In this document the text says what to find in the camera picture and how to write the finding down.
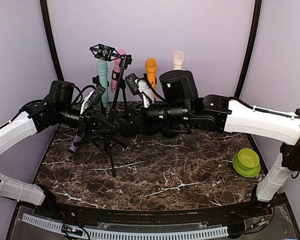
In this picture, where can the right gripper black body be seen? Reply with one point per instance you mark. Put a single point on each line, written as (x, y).
(142, 122)

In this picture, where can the black corner post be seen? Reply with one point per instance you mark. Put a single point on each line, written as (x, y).
(55, 52)
(249, 48)

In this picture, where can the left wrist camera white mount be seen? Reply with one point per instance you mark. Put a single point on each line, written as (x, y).
(93, 98)

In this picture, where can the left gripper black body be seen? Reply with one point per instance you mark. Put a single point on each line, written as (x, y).
(84, 124)

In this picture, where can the pink microphone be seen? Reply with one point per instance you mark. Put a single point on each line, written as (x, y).
(115, 71)

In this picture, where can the left black corner post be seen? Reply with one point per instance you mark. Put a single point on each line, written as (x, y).
(55, 52)

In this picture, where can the black stand under mint microphone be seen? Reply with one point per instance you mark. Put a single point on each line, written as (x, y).
(101, 90)

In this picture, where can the orange microphone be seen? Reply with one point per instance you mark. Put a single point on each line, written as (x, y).
(151, 69)

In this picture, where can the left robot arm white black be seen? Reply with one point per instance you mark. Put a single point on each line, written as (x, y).
(36, 116)

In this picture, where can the glitter microphone with silver grille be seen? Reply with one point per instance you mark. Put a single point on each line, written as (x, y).
(75, 143)

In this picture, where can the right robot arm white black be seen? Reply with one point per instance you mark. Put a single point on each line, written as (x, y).
(182, 106)

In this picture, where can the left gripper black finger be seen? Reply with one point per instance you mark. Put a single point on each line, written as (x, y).
(103, 124)
(100, 133)

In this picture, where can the cream white microphone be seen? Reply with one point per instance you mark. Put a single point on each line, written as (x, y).
(177, 60)

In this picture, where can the right black corner post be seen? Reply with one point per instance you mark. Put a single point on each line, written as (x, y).
(249, 48)

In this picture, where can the black stand under orange microphone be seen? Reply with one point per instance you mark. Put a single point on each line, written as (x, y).
(150, 130)

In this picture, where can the black stand under pink microphone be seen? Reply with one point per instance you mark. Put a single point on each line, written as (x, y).
(126, 130)

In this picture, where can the black front rail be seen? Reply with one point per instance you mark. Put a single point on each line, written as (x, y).
(234, 214)

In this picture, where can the mint green microphone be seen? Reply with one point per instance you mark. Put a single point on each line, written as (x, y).
(102, 71)

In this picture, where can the black tripod stand with shock mount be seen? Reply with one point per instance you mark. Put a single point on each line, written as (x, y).
(109, 54)

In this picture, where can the green bowl on saucer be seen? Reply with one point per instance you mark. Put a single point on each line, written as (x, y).
(247, 163)

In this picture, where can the white slotted cable duct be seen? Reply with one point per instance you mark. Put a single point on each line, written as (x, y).
(109, 231)

